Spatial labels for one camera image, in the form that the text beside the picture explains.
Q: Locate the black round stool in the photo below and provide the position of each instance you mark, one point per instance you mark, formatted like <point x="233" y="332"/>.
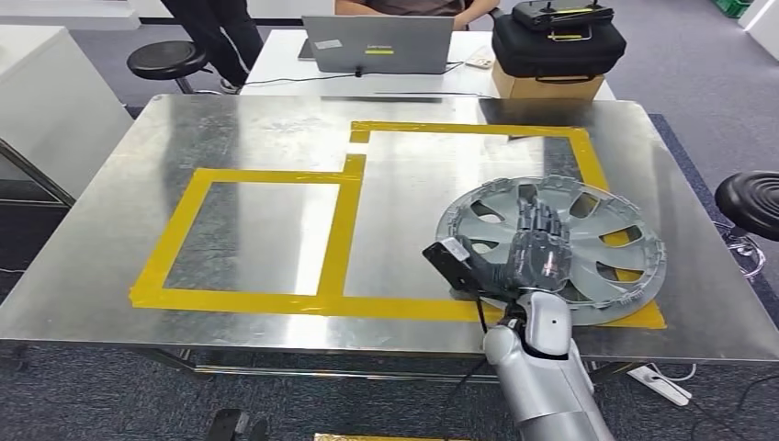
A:
<point x="167" y="59"/>

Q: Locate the silver wheel hubcap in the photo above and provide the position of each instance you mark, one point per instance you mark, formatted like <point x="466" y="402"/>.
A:
<point x="608" y="255"/>

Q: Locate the green plastic crate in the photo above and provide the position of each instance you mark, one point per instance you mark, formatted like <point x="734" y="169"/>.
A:
<point x="730" y="6"/>

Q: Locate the white table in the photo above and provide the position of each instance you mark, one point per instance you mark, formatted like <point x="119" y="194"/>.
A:
<point x="48" y="109"/>

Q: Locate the dark grey robot left leg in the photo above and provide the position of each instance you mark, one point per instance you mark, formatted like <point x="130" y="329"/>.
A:
<point x="225" y="426"/>

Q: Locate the black carry case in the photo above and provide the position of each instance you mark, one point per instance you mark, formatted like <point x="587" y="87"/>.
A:
<point x="548" y="52"/>

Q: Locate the white power strip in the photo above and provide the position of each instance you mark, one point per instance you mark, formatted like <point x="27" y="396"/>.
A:
<point x="660" y="386"/>

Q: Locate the black ribbed-seat stool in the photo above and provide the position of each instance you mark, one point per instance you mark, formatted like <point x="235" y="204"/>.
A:
<point x="751" y="201"/>

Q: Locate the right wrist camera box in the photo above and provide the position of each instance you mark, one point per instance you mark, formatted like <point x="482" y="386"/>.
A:
<point x="450" y="265"/>

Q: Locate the stainless steel workbench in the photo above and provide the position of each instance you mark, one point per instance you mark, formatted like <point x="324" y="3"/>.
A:
<point x="91" y="274"/>

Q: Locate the white desk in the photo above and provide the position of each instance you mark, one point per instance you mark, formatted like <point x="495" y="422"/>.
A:
<point x="280" y="55"/>

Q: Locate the cardboard box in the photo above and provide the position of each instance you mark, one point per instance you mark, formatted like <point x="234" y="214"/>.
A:
<point x="529" y="90"/>

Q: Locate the small white keypad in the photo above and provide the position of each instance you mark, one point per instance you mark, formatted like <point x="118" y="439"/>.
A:
<point x="481" y="61"/>

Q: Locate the person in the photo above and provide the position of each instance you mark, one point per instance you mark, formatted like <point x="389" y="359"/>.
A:
<point x="213" y="30"/>
<point x="414" y="6"/>

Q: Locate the grey laptop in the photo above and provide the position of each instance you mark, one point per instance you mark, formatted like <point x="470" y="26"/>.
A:
<point x="377" y="36"/>

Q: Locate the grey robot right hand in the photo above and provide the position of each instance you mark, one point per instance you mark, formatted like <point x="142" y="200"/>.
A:
<point x="541" y="262"/>

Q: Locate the person's forearm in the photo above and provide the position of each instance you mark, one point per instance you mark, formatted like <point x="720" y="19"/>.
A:
<point x="475" y="12"/>

